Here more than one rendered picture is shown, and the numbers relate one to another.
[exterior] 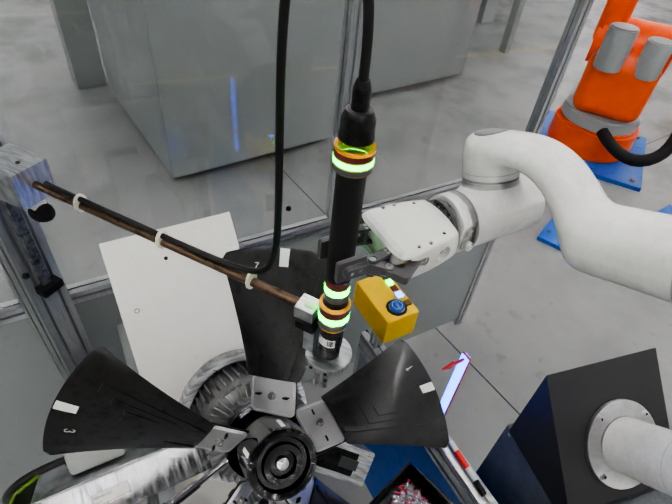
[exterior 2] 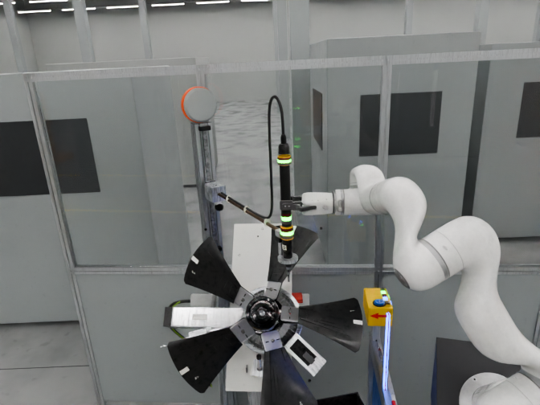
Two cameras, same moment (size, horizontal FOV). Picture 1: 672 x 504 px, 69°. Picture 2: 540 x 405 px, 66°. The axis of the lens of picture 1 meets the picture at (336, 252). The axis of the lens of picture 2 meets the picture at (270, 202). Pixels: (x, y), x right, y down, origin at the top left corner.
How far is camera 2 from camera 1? 0.99 m
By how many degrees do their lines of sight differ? 40
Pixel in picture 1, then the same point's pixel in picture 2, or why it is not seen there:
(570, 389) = (454, 352)
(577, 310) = not seen: outside the picture
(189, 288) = (263, 252)
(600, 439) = (472, 394)
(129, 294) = (239, 247)
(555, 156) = (365, 169)
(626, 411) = not seen: hidden behind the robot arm
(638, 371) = not seen: hidden behind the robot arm
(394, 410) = (331, 321)
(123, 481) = (206, 313)
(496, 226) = (354, 202)
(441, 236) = (324, 199)
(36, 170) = (220, 189)
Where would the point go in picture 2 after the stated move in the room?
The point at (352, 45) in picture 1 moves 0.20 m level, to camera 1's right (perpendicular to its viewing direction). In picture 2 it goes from (382, 161) to (423, 165)
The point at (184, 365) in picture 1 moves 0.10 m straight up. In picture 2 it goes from (250, 286) to (249, 265)
